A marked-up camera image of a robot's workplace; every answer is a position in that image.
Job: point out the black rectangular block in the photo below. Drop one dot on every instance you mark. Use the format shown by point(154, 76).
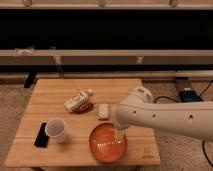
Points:
point(42, 138)

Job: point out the small white box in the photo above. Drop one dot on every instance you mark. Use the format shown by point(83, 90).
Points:
point(103, 112)

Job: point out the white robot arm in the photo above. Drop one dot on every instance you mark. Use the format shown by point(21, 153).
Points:
point(194, 119)

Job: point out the white ceramic cup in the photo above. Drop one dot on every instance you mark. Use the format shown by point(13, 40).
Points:
point(56, 129)

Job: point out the brown snack bag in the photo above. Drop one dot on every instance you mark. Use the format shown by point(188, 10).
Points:
point(83, 108)

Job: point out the grey metal rail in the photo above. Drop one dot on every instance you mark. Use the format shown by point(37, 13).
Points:
point(105, 57)

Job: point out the orange ceramic bowl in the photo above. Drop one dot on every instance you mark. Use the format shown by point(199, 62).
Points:
point(103, 144)

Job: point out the wooden table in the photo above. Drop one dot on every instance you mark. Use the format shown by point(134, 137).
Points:
point(47, 102)

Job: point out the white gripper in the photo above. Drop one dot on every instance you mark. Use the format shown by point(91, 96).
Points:
point(120, 133)

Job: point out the blue box on floor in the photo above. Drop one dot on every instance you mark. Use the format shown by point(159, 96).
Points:
point(189, 95)

